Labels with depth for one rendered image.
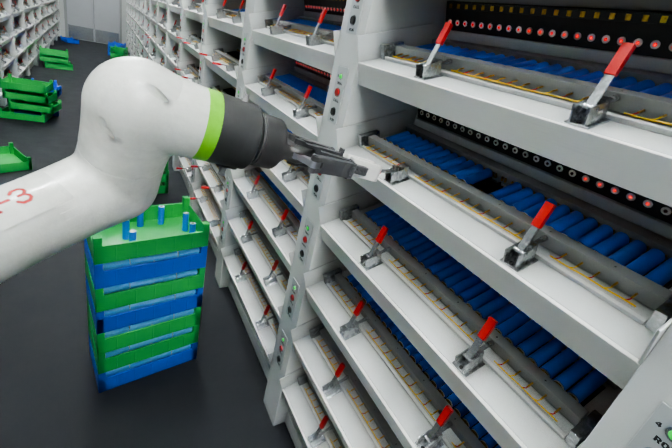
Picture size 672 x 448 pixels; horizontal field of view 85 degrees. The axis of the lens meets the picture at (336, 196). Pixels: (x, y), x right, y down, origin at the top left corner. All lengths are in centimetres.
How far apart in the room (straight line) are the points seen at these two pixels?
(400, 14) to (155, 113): 55
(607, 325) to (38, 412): 140
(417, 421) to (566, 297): 39
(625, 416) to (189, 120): 55
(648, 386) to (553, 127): 28
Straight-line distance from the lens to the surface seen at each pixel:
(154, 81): 46
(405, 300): 71
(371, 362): 85
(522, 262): 54
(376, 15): 81
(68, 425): 144
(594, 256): 56
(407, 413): 80
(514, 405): 63
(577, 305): 52
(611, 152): 47
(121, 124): 45
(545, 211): 53
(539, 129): 51
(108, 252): 115
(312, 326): 110
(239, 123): 48
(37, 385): 156
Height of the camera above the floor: 114
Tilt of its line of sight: 22 degrees down
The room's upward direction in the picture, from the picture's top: 14 degrees clockwise
